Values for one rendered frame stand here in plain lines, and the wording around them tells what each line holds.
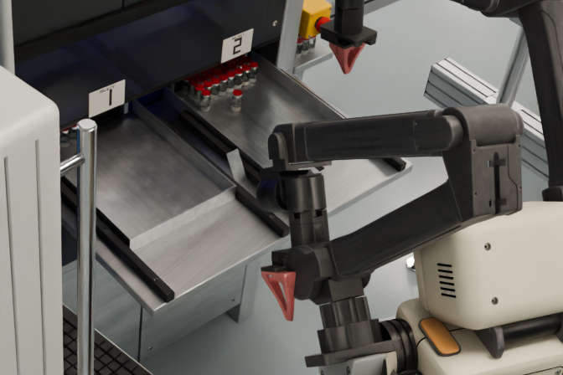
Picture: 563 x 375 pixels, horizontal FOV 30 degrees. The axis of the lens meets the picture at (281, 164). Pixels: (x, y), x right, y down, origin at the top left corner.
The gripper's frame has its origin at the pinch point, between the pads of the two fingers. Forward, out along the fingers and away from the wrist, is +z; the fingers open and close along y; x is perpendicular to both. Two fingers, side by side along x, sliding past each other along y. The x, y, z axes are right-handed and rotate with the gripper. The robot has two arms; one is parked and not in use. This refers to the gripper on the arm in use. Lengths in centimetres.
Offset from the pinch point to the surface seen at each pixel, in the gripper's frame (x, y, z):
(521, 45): -87, 14, 29
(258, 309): -16, 46, 102
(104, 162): 43, 27, 16
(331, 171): 5.5, -1.7, 21.4
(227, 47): 9.4, 26.1, 1.2
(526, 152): -85, 7, 60
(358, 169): 0.2, -4.8, 22.0
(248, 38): 3.5, 26.0, 0.9
